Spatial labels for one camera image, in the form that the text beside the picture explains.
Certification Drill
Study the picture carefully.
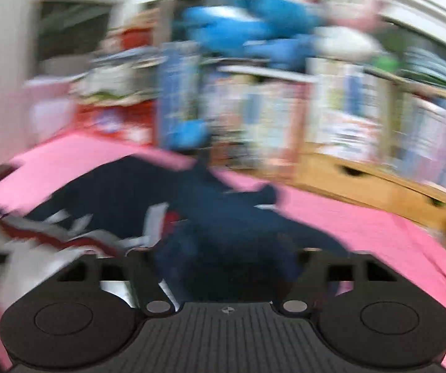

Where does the white storage box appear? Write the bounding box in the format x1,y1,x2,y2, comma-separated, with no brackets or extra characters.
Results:
25,78,78,140

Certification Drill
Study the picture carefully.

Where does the navy jacket with white lining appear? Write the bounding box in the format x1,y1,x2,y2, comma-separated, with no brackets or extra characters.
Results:
0,155,352,319

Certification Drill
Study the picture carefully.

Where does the stack of papers and booklets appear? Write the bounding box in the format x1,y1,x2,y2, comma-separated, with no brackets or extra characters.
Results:
71,47,165,105

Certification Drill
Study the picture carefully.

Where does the row of books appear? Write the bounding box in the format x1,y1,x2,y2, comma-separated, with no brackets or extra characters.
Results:
157,43,446,195

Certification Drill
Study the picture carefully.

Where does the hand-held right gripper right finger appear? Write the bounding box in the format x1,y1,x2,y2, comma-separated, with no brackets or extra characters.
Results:
279,249,398,315

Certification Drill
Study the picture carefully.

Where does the stack of pale green booklets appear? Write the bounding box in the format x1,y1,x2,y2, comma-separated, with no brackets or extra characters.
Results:
402,47,446,94

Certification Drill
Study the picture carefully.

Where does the red plastic crate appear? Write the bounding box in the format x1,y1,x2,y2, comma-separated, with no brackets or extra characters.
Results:
75,105,157,144

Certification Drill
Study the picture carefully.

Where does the white pink plush toy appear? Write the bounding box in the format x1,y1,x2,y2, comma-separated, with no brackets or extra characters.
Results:
316,0,387,59

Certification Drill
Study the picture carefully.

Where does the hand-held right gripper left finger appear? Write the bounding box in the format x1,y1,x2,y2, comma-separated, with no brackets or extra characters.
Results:
58,252,174,315

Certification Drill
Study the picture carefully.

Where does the red plastic basket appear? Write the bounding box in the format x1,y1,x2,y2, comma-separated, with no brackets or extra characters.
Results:
106,12,161,51

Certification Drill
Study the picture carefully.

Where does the pink blanket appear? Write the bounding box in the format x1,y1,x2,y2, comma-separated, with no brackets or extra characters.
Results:
0,132,446,373

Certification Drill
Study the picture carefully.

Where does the blue plush toy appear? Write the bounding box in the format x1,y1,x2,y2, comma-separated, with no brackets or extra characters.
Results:
182,0,321,71

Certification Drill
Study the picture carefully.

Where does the wooden drawer organizer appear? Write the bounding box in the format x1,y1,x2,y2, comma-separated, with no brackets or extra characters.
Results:
293,151,446,230

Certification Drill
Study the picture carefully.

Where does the blue plush ball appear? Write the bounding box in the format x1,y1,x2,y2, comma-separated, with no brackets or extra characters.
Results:
172,120,209,149

